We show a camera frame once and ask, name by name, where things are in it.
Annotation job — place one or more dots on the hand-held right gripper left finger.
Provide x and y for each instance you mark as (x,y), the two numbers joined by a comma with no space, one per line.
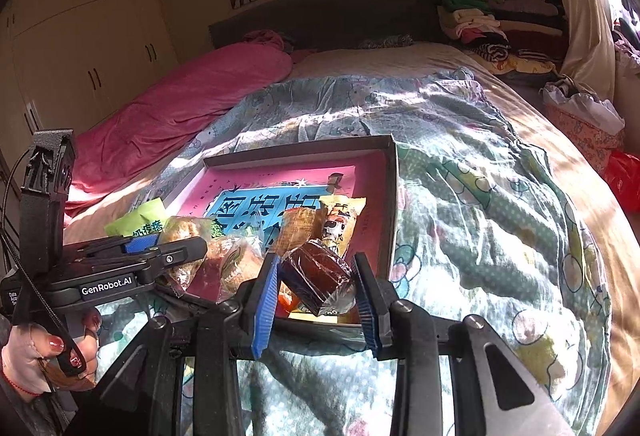
(265,306)

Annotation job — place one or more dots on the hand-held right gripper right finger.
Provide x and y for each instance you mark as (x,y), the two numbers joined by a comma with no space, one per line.
(367,306)

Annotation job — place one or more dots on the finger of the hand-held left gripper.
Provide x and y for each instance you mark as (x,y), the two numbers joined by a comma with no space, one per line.
(142,243)
(175,256)

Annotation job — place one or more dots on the light green snack packet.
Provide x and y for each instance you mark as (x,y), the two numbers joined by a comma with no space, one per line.
(140,218)

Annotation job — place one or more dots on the small clear pastry packet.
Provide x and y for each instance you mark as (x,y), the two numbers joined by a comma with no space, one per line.
(187,231)

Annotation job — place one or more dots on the round cake packet green label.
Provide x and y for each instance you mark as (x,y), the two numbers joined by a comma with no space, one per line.
(237,266)

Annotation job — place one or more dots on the clear packet with brown cake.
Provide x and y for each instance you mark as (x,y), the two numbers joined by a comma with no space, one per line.
(320,271)

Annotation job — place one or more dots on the long orange snack packet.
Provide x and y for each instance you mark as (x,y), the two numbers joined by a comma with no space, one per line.
(300,228)

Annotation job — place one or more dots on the yellow cartoon snack packet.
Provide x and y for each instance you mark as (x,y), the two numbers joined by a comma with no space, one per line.
(340,221)

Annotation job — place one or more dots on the shallow grey cardboard box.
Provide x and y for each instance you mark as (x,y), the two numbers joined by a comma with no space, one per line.
(392,216)

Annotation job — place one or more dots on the person's left hand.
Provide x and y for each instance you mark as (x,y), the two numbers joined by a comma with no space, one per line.
(30,351)

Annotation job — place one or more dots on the pink book with blue label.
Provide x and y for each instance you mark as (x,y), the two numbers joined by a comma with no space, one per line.
(280,176)

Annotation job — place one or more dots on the cartoon printed blanket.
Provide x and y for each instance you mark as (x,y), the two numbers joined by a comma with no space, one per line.
(475,216)

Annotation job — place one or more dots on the pink quilt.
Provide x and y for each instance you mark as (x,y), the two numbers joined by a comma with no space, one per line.
(175,106)

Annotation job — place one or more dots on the cream wardrobe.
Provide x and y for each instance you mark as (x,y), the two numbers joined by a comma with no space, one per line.
(90,46)

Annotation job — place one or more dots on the bed with beige sheet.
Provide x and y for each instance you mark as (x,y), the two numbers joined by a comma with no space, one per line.
(390,59)

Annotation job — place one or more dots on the dark patterned pillow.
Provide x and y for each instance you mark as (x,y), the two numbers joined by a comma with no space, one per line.
(385,41)

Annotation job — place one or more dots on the pink patterned bag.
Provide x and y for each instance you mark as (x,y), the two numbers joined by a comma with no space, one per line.
(585,131)

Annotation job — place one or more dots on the red plastic bag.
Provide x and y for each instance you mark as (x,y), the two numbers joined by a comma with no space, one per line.
(622,181)

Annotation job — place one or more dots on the dark headboard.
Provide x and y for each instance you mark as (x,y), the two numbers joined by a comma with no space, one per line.
(340,11)

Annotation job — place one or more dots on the pile of folded clothes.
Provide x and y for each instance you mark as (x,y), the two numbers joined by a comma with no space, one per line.
(475,16)

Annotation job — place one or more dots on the beige curtain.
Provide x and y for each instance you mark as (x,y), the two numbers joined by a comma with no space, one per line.
(585,16)

